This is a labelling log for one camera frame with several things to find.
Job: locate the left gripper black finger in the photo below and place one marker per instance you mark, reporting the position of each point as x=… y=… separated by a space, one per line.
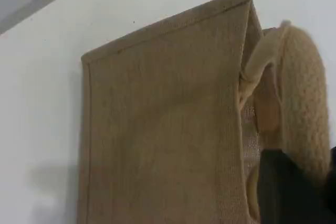
x=288 y=195
x=332 y=195

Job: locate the brown jute tote bag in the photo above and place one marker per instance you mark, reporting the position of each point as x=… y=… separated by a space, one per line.
x=162 y=129

